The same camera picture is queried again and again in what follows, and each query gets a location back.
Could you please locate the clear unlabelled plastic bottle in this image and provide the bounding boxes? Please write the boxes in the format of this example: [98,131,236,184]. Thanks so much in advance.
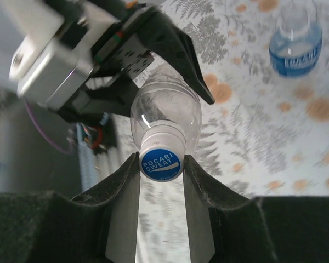
[129,65,203,154]

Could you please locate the white blue-top bottle cap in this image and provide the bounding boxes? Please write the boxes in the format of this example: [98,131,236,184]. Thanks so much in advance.
[138,124,188,182]

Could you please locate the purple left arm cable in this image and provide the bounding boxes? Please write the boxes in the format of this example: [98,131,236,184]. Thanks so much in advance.
[24,100,77,156]

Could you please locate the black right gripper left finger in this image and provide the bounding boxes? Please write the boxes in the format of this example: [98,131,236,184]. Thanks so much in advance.
[0,152,142,263]

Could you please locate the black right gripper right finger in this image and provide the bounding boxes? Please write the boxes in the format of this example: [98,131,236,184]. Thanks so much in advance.
[183,155,329,263]

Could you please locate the floral fern pattern tablecloth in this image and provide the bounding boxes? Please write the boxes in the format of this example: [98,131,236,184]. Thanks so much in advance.
[109,0,329,263]

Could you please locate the grey metal panel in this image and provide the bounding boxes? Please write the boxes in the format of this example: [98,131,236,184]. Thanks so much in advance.
[0,109,83,195]

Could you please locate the blue label plastic bottle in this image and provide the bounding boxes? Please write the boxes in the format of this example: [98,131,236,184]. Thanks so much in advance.
[268,0,324,78]

